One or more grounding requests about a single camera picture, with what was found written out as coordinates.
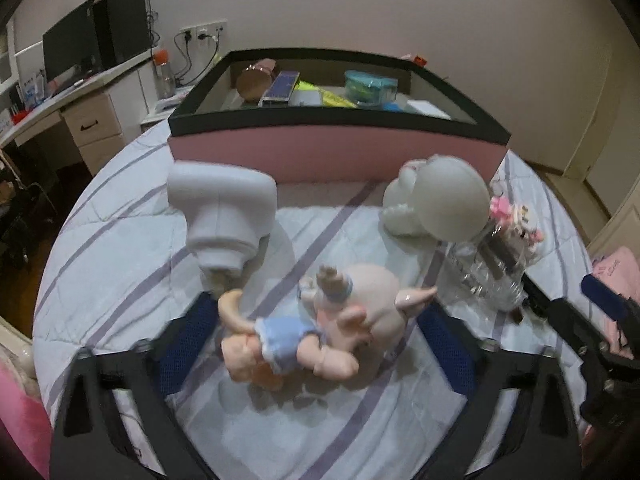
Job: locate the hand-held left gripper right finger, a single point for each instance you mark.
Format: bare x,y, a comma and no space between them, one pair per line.
447,355

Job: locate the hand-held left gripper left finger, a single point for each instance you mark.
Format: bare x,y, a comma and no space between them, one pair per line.
185,345

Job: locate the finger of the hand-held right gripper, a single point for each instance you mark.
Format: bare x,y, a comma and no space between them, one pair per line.
570,320
605,295

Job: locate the pink unicorn doll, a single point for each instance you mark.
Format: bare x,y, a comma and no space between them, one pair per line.
375,310

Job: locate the clear plastic bottle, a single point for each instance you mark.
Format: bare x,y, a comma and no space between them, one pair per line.
480,270

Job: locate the pink block toy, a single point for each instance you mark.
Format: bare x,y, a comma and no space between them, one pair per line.
520,220

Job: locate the white round plush toy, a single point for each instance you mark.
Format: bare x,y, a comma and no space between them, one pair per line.
455,200

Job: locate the pink storage box black rim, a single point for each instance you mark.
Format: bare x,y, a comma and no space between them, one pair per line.
325,152

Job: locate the pink metallic cup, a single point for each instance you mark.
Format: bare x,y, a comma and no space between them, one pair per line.
252,82

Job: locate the purple rectangular box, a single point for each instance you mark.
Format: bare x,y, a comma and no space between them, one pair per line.
280,87

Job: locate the teal oval plastic case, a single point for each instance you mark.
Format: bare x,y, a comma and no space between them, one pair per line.
367,87

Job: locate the white wardrobe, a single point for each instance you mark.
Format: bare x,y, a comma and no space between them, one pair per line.
615,160

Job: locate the pink cushion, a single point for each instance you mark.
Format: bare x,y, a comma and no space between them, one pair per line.
22,420

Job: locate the black chair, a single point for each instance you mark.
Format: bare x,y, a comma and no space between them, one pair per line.
25,210

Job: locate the small white nightstand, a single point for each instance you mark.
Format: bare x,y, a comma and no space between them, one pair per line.
167,110

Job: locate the white desk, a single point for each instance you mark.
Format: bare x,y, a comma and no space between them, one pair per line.
95,125

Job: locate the small blue item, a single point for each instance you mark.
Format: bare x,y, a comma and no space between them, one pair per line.
392,106

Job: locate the water bottle orange cap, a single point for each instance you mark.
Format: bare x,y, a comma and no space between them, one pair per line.
164,77

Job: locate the blue and white box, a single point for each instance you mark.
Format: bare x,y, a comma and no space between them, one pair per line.
32,89

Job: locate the black computer tower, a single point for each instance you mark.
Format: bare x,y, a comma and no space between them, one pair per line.
122,30

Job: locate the black computer monitor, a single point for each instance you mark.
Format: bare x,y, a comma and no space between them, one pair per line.
70,45

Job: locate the white wall socket strip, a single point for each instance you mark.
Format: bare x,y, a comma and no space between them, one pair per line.
202,31

